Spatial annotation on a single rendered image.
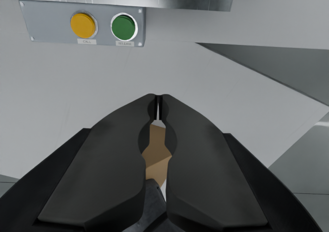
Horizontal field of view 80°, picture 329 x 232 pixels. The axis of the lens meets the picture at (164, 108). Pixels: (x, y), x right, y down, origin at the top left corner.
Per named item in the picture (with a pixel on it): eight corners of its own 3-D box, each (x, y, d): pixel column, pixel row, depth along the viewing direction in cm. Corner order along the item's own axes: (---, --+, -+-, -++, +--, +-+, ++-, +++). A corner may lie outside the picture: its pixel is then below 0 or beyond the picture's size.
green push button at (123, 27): (136, 38, 37) (134, 41, 36) (114, 37, 37) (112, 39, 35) (135, 14, 35) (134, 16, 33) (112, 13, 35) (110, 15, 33)
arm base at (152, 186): (145, 200, 62) (165, 228, 58) (102, 229, 51) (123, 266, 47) (162, 170, 55) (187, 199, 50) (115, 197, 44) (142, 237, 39)
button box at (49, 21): (146, 39, 42) (143, 48, 37) (45, 34, 42) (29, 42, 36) (146, 3, 39) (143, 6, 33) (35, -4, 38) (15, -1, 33)
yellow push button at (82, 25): (98, 36, 37) (95, 38, 35) (76, 34, 37) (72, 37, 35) (95, 12, 35) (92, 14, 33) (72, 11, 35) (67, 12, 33)
